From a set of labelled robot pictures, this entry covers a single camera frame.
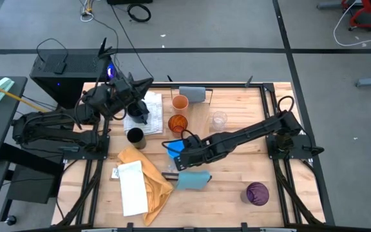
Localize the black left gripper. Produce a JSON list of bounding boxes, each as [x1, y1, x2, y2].
[[108, 76, 154, 107]]

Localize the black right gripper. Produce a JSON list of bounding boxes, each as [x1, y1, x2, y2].
[[174, 134, 227, 171]]

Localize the dark navy mug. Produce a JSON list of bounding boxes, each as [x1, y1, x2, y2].
[[126, 99, 150, 126]]

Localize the bright blue plastic mug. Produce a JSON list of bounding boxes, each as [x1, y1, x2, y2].
[[167, 140, 186, 159]]

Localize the amber translucent tumbler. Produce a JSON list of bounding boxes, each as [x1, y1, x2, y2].
[[167, 114, 189, 135]]

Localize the clear glass cup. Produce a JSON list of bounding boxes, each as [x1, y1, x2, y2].
[[211, 110, 229, 131]]

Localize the small pale orange cup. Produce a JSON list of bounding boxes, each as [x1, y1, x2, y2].
[[171, 94, 190, 117]]

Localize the black plastic cup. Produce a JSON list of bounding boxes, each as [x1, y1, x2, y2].
[[126, 127, 147, 150]]

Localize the purple translucent tumbler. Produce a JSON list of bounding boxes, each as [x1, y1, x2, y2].
[[240, 182, 270, 207]]

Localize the white plaid dish towel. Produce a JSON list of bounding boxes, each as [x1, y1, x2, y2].
[[123, 91, 164, 135]]

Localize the black wifi antenna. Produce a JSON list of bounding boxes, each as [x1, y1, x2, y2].
[[97, 37, 117, 59]]

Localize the yellow waffle cloth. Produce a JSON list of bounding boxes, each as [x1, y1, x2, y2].
[[117, 146, 175, 227]]

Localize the white folded cloth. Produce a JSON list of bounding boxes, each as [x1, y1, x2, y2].
[[117, 160, 149, 217]]

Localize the black computer tower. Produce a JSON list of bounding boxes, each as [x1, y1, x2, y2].
[[30, 48, 124, 112]]

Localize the small black box device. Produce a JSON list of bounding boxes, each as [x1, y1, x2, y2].
[[52, 61, 67, 75]]

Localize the mint green stapler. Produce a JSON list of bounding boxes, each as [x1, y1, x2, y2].
[[0, 77, 15, 102]]

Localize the thin black floor cable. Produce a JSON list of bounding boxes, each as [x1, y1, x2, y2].
[[109, 3, 156, 83]]

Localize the black aluminium table frame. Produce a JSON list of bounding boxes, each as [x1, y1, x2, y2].
[[52, 75, 336, 232]]

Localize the coiled black cable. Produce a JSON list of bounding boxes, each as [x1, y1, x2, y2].
[[126, 3, 152, 23]]

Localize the white and yellow cable bundle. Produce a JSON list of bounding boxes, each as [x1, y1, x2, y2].
[[80, 0, 95, 23]]

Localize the yellow strap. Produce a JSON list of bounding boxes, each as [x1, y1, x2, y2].
[[0, 78, 50, 113]]

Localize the black pedestal stand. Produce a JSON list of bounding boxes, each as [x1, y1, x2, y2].
[[6, 124, 77, 204]]

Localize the white floor cable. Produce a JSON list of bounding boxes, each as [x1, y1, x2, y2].
[[333, 0, 371, 48]]

